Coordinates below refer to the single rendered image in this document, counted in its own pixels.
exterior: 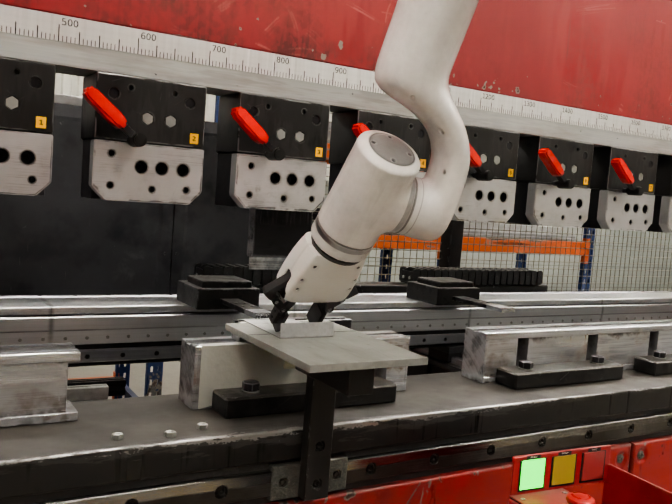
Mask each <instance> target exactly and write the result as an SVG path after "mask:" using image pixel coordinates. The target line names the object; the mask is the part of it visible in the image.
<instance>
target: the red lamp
mask: <svg viewBox="0 0 672 504"><path fill-rule="evenodd" d="M604 458H605V451H597V452H589V453H584V458H583V467H582V477H581V481H586V480H593V479H599V478H602V476H603V467H604Z"/></svg>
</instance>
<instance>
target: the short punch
mask: <svg viewBox="0 0 672 504"><path fill-rule="evenodd" d="M312 216H313V212H300V211H283V210H266V209H250V213H249V228H248V243H247V256H249V265H248V269H254V270H280V268H281V266H282V264H283V263H284V261H285V260H286V258H287V256H288V255H289V253H290V252H291V250H292V249H293V248H294V246H295V245H296V244H297V242H298V241H299V240H300V239H301V238H302V237H303V236H304V235H305V234H306V233H307V232H311V227H312Z"/></svg>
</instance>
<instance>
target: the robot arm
mask: <svg viewBox="0 0 672 504"><path fill-rule="evenodd" d="M478 2H479V0H398V1H397V4H396V7H395V10H394V13H393V16H392V19H391V21H390V24H389V27H388V30H387V33H386V36H385V39H384V42H383V44H382V47H381V50H380V53H379V56H378V59H377V63H376V67H375V81H376V84H377V85H378V87H379V88H380V89H381V90H382V91H383V92H385V93H386V94H387V95H389V96H390V97H391V98H393V99H394V100H396V101H397V102H398V103H400V104H401V105H403V106H404V107H406V108H407V109H408V110H410V111H411V112H412V113H413V114H414V115H415V116H416V117H417V118H418V119H419V120H420V121H421V122H422V124H423V125H424V127H425V129H426V131H427V133H428V136H429V139H430V144H431V157H430V162H429V166H428V169H427V172H426V174H425V176H424V177H423V178H418V177H416V176H417V174H418V172H419V170H420V161H419V158H418V156H417V154H416V153H415V151H414V150H413V149H412V148H411V147H410V146H409V145H408V144H407V143H406V142H404V141H403V140H401V139H400V138H398V137H396V136H394V135H392V134H389V133H387V132H383V131H378V130H369V131H365V132H363V133H361V134H360V135H359V136H358V138H357V140H356V142H355V144H354V146H353V148H352V150H351V151H350V153H349V155H348V157H347V159H346V161H345V163H344V165H343V167H342V169H341V171H340V173H339V175H338V177H337V178H336V180H335V182H334V184H333V186H332V188H331V190H330V192H329V194H328V196H327V198H326V200H325V202H324V204H323V205H322V207H321V209H320V211H319V213H318V215H317V217H316V219H315V221H314V223H313V224H312V227H311V232H307V233H306V234H305V235H304V236H303V237H302V238H301V239H300V240H299V241H298V242H297V244H296V245H295V246H294V248H293V249H292V250H291V252H290V253H289V255H288V256H287V258H286V260H285V261H284V263H283V264H282V266H281V268H280V270H279V272H278V274H277V279H275V280H273V281H272V282H270V283H268V284H267V285H265V286H263V287H262V290H263V292H264V295H265V296H266V297H267V298H268V299H269V300H271V301H272V303H273V304H274V307H273V309H272V311H271V313H270V315H269V320H270V322H271V324H273V327H274V330H275V332H280V324H281V323H285V322H286V320H287V318H288V316H289V314H288V312H287V311H288V310H289V309H290V308H291V307H292V306H294V305H295V304H296V303H313V304H312V306H311V308H310V309H309V311H308V313H307V315H306V316H307V318H308V321H309V322H322V321H323V320H324V318H325V316H326V314H327V313H331V312H333V310H334V307H336V306H338V305H339V304H341V303H343V302H344V301H345V299H349V298H351V297H353V296H355V295H357V294H358V291H357V289H356V287H355V283H356V281H357V279H358V277H359V275H360V273H361V271H362V268H363V265H364V262H365V259H366V257H367V256H368V254H369V253H370V251H371V249H372V248H373V246H374V245H375V243H376V241H377V240H378V238H379V236H380V235H381V234H383V233H386V232H393V233H397V234H400V235H404V236H407V237H410V238H414V239H418V240H423V241H433V240H436V239H438V238H439V237H440V236H441V235H442V234H443V233H444V232H445V230H446V229H447V227H448V225H449V224H450V221H451V219H452V217H453V215H454V212H455V210H456V207H457V205H458V202H459V199H460V197H461V194H462V191H463V188H464V185H465V182H466V179H467V175H468V171H469V165H470V147H469V140H468V135H467V132H466V128H465V126H464V123H463V121H462V118H461V116H460V114H459V112H458V110H457V107H456V105H455V103H454V101H453V99H452V96H451V93H450V90H449V76H450V73H451V70H452V67H453V65H454V62H455V60H456V57H457V55H458V52H459V50H460V47H461V45H462V42H463V40H464V37H465V34H466V32H467V29H468V27H469V24H470V22H471V19H472V17H473V14H474V12H475V9H476V7H477V4H478ZM278 291H279V292H278ZM284 298H285V300H287V301H286V302H285V300H284Z"/></svg>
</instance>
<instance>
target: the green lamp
mask: <svg viewBox="0 0 672 504"><path fill-rule="evenodd" d="M545 461H546V458H541V459H533V460H525V461H522V469H521V479H520V490H525V489H532V488H539V487H543V480H544V471H545Z"/></svg>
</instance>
